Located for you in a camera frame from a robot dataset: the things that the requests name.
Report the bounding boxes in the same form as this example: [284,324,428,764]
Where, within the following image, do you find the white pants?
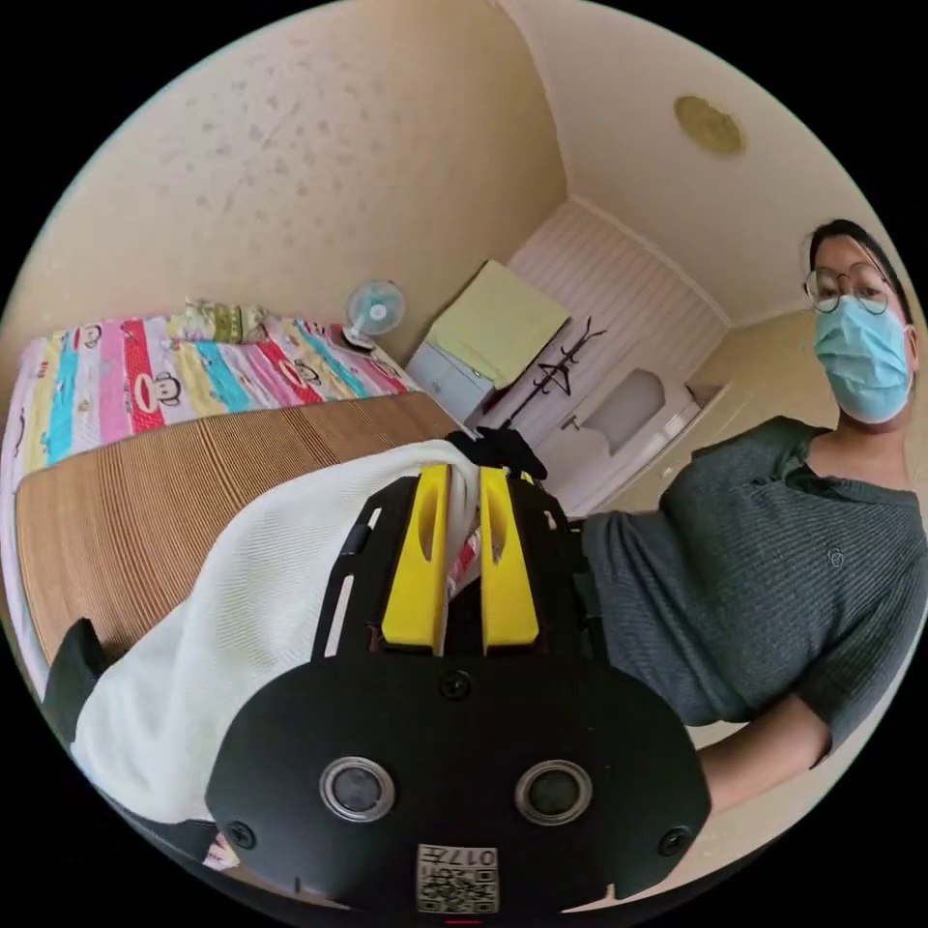
[70,438,484,825]

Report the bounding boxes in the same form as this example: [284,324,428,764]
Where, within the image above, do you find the black garment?
[42,618,111,749]
[445,425,549,481]

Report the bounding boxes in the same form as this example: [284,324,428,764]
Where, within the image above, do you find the bed with woven mat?
[0,312,474,701]

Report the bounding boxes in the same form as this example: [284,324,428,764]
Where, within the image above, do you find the white door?
[558,366,703,465]

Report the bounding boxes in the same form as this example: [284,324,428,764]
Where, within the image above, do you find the person's left forearm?
[694,694,832,818]

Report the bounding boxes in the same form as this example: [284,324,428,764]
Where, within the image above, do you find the small blue table fan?
[340,277,406,354]

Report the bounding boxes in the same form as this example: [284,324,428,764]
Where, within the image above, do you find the round ceiling lamp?
[673,95,746,158]

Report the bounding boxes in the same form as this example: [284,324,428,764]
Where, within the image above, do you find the white cupboard with yellow cloth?
[404,259,572,423]

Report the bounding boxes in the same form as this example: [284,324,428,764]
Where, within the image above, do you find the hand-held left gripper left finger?
[382,466,451,648]

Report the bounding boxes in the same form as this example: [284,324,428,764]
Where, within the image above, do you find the white striped curtain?
[506,199,731,378]

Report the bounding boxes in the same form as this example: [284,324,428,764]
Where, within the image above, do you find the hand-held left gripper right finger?
[478,467,540,649]

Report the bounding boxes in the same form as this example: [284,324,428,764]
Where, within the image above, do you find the black coat rack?
[507,315,607,429]

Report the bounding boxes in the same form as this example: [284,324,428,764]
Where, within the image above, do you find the person's body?
[579,218,928,769]

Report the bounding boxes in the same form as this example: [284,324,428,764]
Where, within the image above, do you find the green printed pillow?
[170,295,271,346]

